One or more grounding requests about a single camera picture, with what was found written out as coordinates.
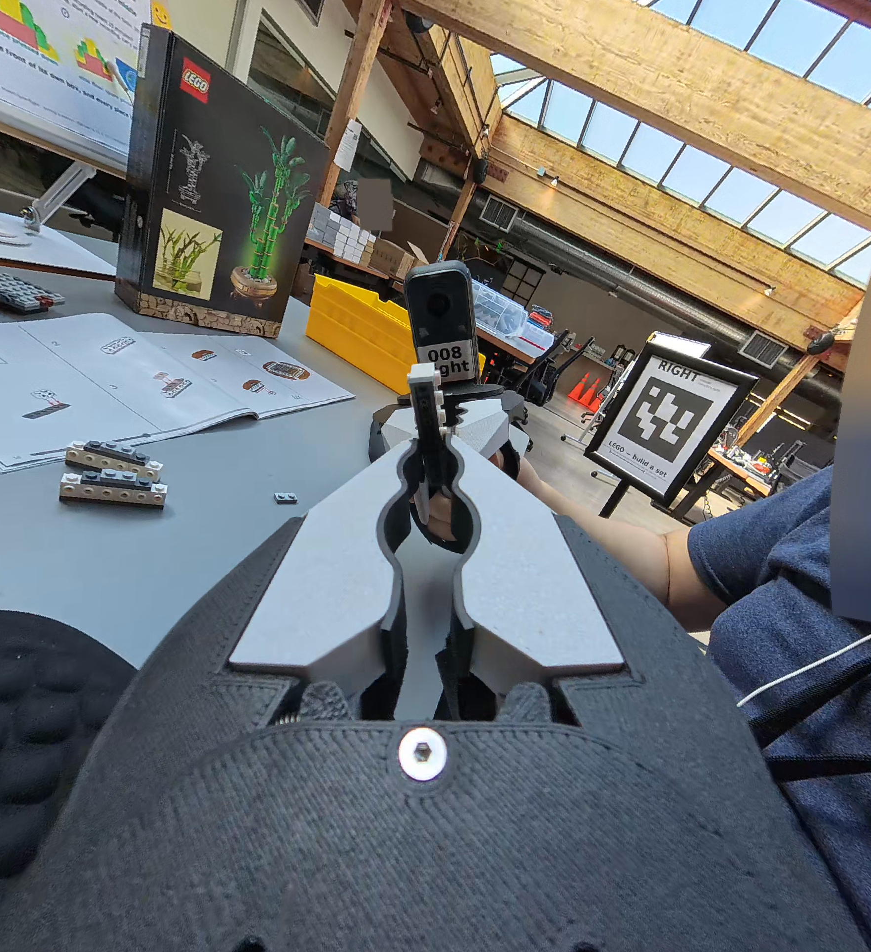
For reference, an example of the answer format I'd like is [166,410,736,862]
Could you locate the wooden post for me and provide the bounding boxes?
[320,0,393,209]

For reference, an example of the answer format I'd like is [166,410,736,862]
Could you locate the black lego set box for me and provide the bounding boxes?
[114,24,331,339]

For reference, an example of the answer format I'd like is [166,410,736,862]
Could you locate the tan and black lego assembly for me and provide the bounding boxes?
[59,470,169,510]
[65,440,163,480]

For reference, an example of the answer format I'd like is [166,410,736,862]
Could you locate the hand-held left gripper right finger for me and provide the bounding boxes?
[446,439,626,721]

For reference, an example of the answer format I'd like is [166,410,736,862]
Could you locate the clear plastic organizer boxes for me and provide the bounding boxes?
[472,279,555,351]

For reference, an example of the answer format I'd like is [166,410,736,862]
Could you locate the yellow plastic bin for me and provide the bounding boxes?
[305,274,487,395]

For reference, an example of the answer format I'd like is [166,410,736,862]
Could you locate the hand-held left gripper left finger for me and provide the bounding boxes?
[229,439,417,721]

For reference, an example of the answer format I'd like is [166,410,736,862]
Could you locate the black framed marker sign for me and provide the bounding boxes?
[584,331,759,518]

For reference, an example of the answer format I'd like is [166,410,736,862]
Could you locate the black office chair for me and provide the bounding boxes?
[532,331,596,406]

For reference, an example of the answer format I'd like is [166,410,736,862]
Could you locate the grey ventilation duct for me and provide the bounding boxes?
[513,216,864,403]

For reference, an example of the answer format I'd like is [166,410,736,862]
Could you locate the black and white lego assembly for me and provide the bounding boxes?
[407,364,462,522]

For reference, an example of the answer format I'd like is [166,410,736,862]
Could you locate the white cord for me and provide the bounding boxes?
[736,625,871,708]

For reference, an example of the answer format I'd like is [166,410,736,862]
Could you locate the grey lego plate assembly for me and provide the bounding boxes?
[0,272,66,309]

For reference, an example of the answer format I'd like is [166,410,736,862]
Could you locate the person's right hand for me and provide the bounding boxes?
[416,487,473,553]

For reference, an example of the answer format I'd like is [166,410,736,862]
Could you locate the monitor with building instructions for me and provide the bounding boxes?
[0,0,176,176]

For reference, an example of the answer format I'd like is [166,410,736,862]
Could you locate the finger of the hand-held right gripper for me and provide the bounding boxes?
[450,398,531,458]
[372,402,425,462]

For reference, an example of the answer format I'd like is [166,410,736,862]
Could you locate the white instruction booklet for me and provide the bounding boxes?
[0,312,356,475]

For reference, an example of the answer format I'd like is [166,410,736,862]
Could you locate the cardboard box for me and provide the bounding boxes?
[368,238,415,280]

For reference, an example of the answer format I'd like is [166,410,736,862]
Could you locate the white monitor stand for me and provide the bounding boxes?
[0,162,118,280]

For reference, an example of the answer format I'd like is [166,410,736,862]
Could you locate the skylight window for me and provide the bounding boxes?
[491,0,871,287]

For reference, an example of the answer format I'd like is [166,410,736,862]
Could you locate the black padded cushion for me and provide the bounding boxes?
[0,610,139,931]

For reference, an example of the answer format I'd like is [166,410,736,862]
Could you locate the person's right forearm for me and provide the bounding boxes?
[516,454,726,618]

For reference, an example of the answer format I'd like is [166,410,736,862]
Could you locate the wooden workbench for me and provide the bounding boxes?
[703,442,782,499]

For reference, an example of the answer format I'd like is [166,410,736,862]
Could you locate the stack of white boxes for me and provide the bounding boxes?
[305,201,377,265]

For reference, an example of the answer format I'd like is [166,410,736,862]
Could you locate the person's navy shirt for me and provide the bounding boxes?
[688,465,871,952]

